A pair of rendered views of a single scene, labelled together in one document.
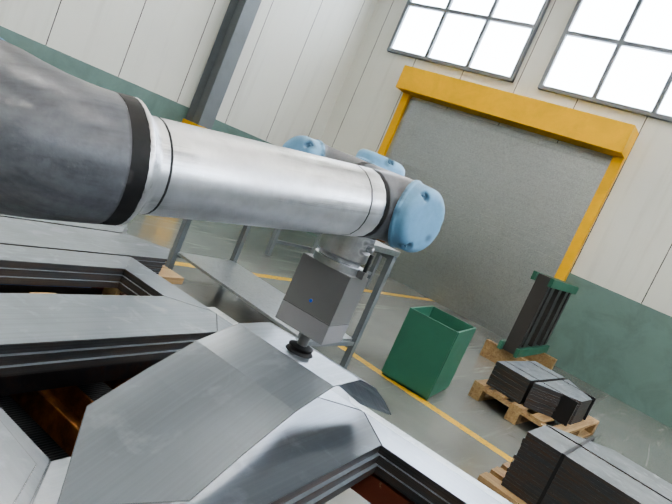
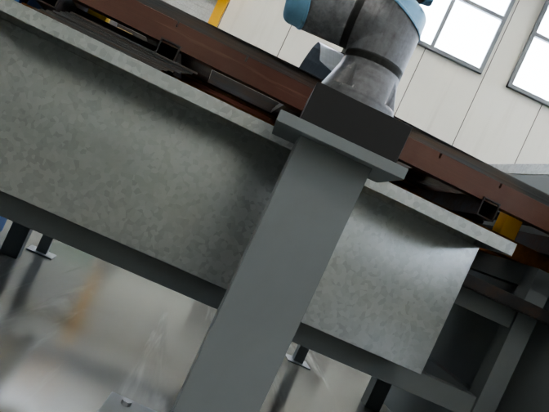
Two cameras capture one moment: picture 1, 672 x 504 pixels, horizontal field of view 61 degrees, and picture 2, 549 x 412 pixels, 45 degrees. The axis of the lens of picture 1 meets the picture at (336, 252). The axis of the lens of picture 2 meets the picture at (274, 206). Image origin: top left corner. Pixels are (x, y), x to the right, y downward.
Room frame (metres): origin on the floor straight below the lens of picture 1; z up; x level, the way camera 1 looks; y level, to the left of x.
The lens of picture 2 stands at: (-0.82, 1.20, 0.52)
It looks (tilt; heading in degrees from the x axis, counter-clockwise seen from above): 0 degrees down; 323
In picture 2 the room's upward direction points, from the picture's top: 25 degrees clockwise
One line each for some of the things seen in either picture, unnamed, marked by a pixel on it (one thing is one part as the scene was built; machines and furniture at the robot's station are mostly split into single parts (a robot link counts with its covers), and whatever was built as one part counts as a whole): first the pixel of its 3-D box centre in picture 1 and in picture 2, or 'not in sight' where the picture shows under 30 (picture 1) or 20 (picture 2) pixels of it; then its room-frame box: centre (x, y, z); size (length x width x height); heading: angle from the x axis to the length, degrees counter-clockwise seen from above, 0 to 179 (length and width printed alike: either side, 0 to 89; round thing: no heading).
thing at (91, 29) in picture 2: not in sight; (112, 45); (0.64, 0.71, 0.70); 0.39 x 0.12 x 0.04; 62
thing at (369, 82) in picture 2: not in sight; (363, 87); (0.14, 0.41, 0.80); 0.15 x 0.15 x 0.10
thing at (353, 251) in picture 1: (347, 245); not in sight; (0.80, -0.01, 1.20); 0.08 x 0.08 x 0.05
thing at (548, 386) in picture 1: (542, 397); not in sight; (4.96, -2.21, 0.18); 1.20 x 0.80 x 0.37; 142
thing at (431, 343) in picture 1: (427, 348); not in sight; (4.47, -0.98, 0.29); 0.61 x 0.46 x 0.57; 155
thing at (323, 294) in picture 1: (329, 295); not in sight; (0.81, -0.02, 1.12); 0.10 x 0.09 x 0.16; 154
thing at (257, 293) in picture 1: (274, 264); not in sight; (4.21, 0.39, 0.48); 1.50 x 0.70 x 0.95; 55
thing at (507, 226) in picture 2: not in sight; (510, 220); (0.32, -0.44, 0.78); 0.05 x 0.05 x 0.19; 62
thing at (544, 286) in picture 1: (537, 322); not in sight; (6.98, -2.63, 0.58); 1.60 x 0.60 x 1.17; 148
